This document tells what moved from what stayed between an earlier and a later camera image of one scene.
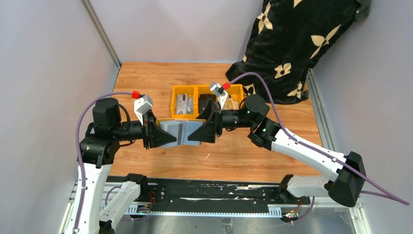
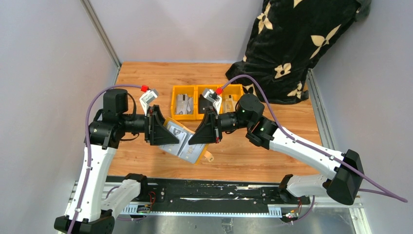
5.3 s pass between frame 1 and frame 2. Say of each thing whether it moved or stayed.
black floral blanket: stayed
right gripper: stayed
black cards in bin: stayed
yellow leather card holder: moved
